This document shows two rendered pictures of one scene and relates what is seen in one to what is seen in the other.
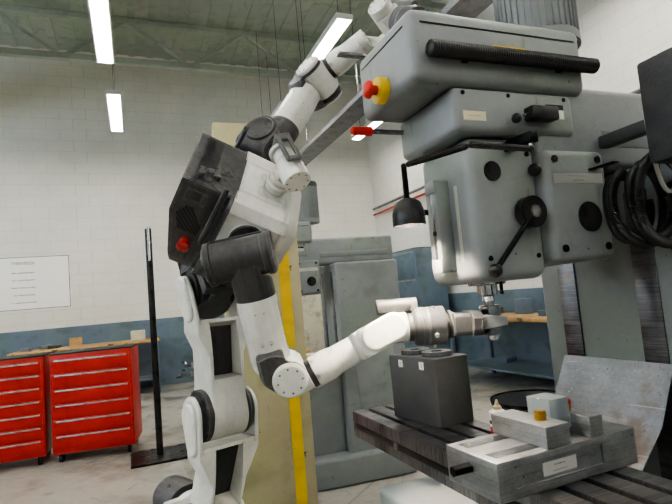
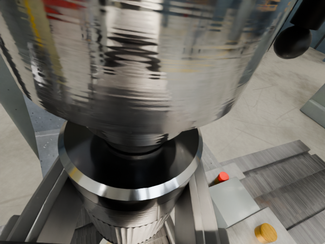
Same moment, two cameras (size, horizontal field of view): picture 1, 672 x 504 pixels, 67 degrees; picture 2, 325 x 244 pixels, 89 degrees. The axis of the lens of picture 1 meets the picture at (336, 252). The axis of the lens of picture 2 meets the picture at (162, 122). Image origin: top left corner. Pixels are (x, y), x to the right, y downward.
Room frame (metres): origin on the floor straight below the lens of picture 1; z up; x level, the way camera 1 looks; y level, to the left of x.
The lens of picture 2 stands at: (1.20, -0.31, 1.30)
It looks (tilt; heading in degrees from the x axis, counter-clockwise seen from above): 44 degrees down; 263
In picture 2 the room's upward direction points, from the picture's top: 12 degrees clockwise
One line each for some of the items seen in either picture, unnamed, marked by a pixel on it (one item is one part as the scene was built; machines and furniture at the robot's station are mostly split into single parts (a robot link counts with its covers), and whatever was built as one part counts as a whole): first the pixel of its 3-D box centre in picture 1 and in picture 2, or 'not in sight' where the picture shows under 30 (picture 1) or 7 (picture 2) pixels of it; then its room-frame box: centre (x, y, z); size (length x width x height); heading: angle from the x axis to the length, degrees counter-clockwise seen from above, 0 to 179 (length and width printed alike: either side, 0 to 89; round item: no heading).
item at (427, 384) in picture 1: (429, 384); not in sight; (1.55, -0.24, 1.03); 0.22 x 0.12 x 0.20; 29
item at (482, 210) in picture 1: (480, 215); not in sight; (1.21, -0.35, 1.47); 0.21 x 0.19 x 0.32; 22
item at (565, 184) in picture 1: (543, 213); not in sight; (1.27, -0.53, 1.47); 0.24 x 0.19 x 0.26; 22
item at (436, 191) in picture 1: (440, 227); not in sight; (1.16, -0.24, 1.45); 0.04 x 0.04 x 0.21; 22
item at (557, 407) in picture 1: (548, 411); (224, 205); (1.07, -0.40, 1.04); 0.06 x 0.05 x 0.06; 24
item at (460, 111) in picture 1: (483, 129); not in sight; (1.22, -0.38, 1.68); 0.34 x 0.24 x 0.10; 112
